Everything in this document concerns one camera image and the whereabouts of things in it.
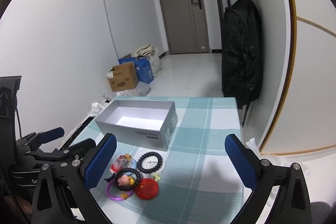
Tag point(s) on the grey plastic bag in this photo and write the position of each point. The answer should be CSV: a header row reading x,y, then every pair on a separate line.
x,y
141,88

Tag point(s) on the small pale flower charm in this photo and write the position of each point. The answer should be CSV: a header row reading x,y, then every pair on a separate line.
x,y
156,176

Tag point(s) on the blue cardboard box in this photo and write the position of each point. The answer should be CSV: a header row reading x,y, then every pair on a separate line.
x,y
144,69

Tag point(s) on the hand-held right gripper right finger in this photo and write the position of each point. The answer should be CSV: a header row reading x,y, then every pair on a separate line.
x,y
242,162

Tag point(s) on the teal plaid tablecloth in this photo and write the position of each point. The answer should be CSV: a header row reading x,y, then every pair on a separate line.
x,y
199,121

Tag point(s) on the purple bangle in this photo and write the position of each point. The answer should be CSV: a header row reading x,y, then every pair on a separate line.
x,y
110,192

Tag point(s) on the black backpack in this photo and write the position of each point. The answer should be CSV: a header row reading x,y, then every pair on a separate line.
x,y
241,50

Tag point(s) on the blue bangle with yellow caps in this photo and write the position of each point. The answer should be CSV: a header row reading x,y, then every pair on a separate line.
x,y
132,164

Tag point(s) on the white wardrobe with gold trim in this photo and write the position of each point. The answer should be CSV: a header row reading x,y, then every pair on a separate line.
x,y
302,69

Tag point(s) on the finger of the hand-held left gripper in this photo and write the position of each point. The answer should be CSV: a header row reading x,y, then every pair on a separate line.
x,y
51,134
82,144

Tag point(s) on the cream tote bag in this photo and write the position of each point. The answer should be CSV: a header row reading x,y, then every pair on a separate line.
x,y
152,54

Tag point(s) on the clear plastic bag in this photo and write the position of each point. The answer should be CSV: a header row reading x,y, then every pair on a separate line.
x,y
96,107

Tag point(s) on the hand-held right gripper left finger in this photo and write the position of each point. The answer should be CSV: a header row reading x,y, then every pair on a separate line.
x,y
101,162

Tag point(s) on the grey door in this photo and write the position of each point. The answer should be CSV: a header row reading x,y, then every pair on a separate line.
x,y
181,11

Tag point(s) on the brown cardboard box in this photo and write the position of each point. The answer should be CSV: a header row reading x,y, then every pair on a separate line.
x,y
123,78

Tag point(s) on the grey cardboard box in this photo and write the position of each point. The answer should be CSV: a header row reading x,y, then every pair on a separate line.
x,y
147,134

